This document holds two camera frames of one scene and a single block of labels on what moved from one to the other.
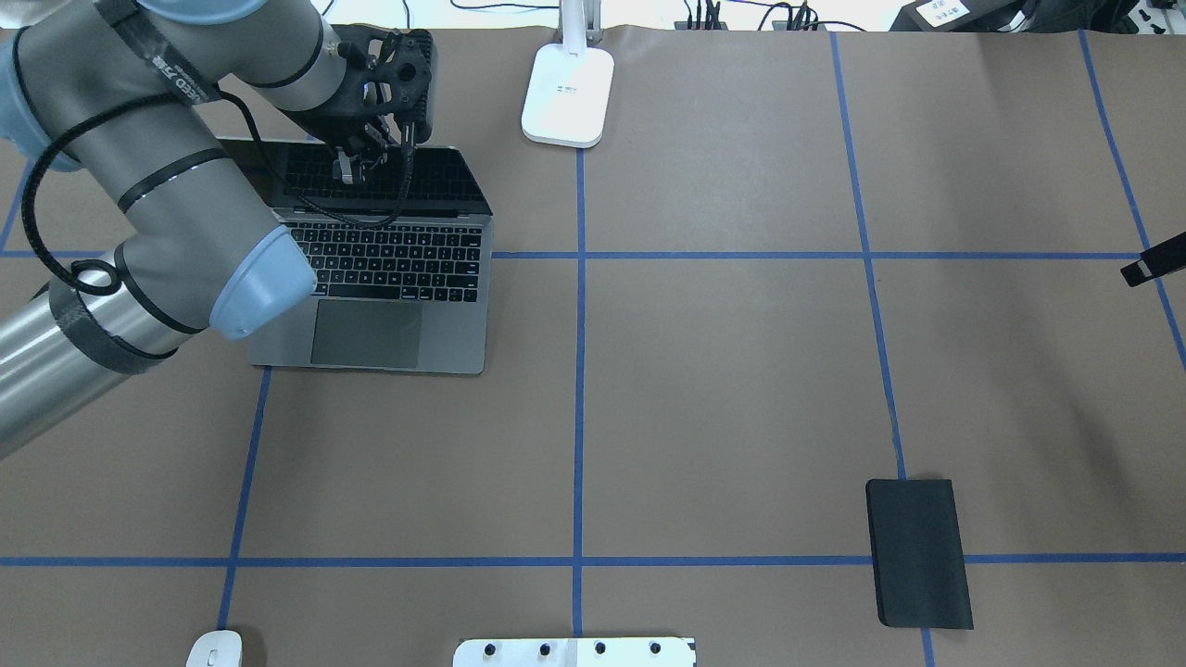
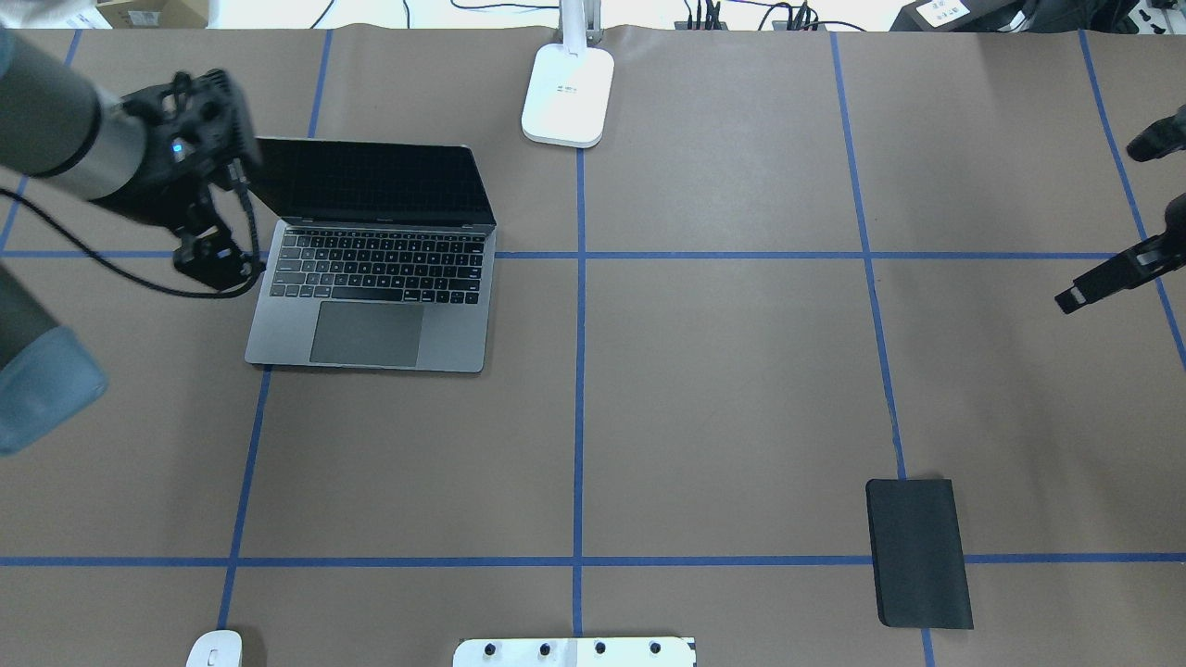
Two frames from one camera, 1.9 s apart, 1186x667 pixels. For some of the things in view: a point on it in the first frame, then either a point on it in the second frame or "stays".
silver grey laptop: [401, 257] stays
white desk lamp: [569, 87] stays
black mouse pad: [918, 554] stays
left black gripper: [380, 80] to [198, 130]
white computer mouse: [216, 648] stays
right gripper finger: [1164, 258] to [1144, 260]
